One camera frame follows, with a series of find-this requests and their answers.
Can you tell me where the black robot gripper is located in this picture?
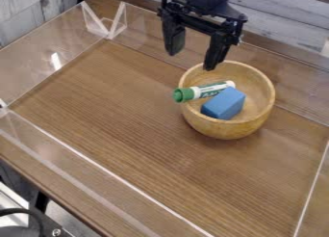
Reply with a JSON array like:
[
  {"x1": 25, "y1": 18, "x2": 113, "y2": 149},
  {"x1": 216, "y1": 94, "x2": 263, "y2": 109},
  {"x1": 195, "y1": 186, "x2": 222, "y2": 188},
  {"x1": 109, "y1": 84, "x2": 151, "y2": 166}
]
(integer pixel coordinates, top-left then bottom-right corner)
[{"x1": 158, "y1": 0, "x2": 247, "y2": 71}]

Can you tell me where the green and white marker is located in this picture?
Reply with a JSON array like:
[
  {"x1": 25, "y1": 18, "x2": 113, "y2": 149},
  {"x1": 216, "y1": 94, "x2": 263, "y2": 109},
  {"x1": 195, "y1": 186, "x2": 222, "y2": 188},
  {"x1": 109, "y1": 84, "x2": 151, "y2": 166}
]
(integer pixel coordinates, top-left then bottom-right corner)
[{"x1": 173, "y1": 81, "x2": 235, "y2": 103}]

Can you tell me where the brown wooden bowl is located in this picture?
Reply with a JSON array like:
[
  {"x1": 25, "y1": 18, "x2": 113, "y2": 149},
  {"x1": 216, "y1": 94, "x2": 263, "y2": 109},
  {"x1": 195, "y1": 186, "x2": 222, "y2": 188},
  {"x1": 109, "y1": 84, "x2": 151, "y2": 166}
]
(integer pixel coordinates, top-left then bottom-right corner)
[{"x1": 177, "y1": 60, "x2": 275, "y2": 140}]

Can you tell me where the blue rectangular block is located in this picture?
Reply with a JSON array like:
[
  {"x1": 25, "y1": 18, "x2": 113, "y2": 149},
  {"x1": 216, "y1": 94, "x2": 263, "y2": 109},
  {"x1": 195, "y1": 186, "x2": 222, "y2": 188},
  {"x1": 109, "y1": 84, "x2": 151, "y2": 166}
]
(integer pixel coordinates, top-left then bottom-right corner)
[{"x1": 200, "y1": 87, "x2": 244, "y2": 120}]

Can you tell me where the black table leg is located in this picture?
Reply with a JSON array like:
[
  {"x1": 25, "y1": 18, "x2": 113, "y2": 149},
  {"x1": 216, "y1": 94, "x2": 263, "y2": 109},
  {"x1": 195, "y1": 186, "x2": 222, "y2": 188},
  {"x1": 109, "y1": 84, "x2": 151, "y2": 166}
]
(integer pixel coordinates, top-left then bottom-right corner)
[{"x1": 34, "y1": 191, "x2": 50, "y2": 213}]

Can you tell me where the clear acrylic tray wall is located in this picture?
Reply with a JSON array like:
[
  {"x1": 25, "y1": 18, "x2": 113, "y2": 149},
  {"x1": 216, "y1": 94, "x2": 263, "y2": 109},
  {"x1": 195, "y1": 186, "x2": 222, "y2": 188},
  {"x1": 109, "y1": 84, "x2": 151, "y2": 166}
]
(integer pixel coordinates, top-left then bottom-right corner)
[{"x1": 0, "y1": 0, "x2": 329, "y2": 237}]

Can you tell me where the black metal bracket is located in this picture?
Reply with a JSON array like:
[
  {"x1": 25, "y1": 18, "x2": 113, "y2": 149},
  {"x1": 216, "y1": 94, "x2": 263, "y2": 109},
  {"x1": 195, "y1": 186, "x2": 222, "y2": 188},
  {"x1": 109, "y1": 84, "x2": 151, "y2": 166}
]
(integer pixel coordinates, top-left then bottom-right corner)
[{"x1": 27, "y1": 214, "x2": 74, "y2": 237}]

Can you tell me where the black cable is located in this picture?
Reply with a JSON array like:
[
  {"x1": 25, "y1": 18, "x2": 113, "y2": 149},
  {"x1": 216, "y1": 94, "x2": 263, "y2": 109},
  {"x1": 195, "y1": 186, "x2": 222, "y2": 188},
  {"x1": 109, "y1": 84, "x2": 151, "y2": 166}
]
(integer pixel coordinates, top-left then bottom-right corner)
[{"x1": 0, "y1": 207, "x2": 46, "y2": 237}]

